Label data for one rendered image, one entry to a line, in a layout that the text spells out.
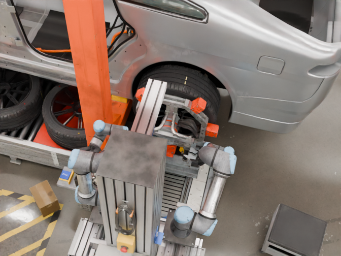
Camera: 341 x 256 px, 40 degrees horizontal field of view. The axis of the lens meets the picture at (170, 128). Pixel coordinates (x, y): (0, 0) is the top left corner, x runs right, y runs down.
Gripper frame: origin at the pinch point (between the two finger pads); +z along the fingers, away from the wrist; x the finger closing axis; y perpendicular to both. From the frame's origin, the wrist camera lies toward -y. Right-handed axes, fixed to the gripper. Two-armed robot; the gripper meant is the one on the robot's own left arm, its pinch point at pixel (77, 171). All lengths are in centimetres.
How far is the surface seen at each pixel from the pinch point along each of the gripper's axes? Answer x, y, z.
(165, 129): 32, 31, -60
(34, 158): 86, -83, -13
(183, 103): 16, 40, -77
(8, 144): 69, -101, -13
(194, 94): 15, 44, -86
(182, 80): 13, 32, -93
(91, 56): -60, 2, -51
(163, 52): -8, 17, -98
